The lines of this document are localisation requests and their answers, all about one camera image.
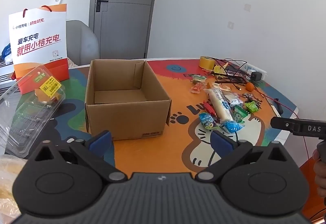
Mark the white wall cover plate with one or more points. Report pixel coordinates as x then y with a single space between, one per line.
247 7
230 24

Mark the black power adapter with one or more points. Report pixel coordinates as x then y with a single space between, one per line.
256 76

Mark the person's right hand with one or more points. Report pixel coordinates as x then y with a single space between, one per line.
319 170

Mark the brown cardboard box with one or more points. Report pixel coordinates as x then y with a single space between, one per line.
127 118

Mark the green cracker packet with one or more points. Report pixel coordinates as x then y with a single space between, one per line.
199 78

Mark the red candy packet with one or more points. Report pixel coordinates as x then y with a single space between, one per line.
209 108

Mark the bunch of keys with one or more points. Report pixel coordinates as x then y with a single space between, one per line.
248 96

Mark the clear plastic clamshell container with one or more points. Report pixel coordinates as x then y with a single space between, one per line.
25 117

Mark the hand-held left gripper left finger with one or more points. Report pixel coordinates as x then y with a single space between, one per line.
101 142

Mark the clear plastic bag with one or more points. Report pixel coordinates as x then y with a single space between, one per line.
10 180

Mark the orange tangerine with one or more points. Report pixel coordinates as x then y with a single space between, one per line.
250 86

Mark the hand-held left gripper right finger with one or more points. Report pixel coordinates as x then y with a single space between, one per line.
221 143

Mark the beige dotted pillow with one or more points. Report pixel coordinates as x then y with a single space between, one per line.
72 63

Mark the long white snack packet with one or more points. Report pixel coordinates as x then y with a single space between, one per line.
220 105

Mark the red brown snack packet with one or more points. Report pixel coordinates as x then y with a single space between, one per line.
196 89

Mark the orange white paper bag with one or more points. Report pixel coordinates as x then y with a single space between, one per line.
38 35

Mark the grey chair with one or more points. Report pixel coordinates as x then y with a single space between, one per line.
81 43

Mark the dark green snack packet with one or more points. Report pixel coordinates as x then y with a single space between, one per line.
240 113

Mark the clear white cake packet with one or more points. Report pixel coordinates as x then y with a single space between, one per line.
234 99

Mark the orange labelled bread packet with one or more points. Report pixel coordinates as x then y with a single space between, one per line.
217 86

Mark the yellow plastic bag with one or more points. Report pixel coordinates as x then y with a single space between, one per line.
219 69

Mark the grey door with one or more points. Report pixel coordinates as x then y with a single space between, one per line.
122 22

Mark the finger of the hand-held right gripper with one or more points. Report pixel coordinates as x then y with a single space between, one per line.
282 124

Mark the white power strip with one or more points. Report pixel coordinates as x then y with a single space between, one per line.
259 71

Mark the yellow tape roll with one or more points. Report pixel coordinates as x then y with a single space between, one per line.
206 63

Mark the blue candy packet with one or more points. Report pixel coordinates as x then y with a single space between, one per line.
231 126
207 120

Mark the bright green snack packet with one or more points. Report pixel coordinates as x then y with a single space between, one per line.
252 106

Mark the blue plastic bag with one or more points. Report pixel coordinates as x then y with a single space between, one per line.
6 52

